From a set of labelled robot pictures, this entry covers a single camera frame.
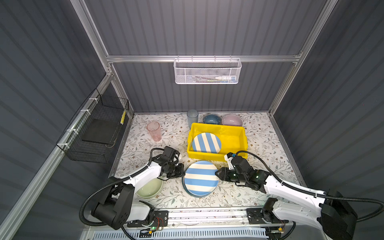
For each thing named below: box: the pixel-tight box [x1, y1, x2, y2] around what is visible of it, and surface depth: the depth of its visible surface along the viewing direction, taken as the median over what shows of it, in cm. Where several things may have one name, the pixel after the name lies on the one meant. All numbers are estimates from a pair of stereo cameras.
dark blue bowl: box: [202, 114, 222, 125], surface depth 114 cm
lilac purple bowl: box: [221, 114, 243, 127], surface depth 114 cm
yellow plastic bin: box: [187, 122, 248, 162], surface depth 104 cm
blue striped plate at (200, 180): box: [182, 160, 219, 198], surface depth 84 cm
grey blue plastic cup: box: [187, 109, 199, 129], surface depth 107 cm
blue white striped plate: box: [192, 132, 222, 154], surface depth 104 cm
